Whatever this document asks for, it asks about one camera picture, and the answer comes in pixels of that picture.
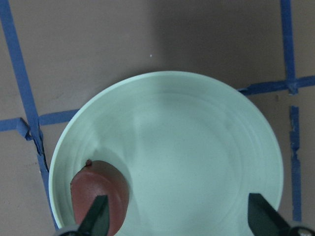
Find red-brown bun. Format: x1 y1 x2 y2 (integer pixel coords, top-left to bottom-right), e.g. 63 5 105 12
70 159 129 236

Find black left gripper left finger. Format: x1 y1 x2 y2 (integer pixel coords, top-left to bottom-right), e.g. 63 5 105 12
77 195 109 236

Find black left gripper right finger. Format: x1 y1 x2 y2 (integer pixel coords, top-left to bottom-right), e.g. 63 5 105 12
248 193 290 236

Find light green plate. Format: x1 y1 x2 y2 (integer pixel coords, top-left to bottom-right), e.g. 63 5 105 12
49 71 284 236

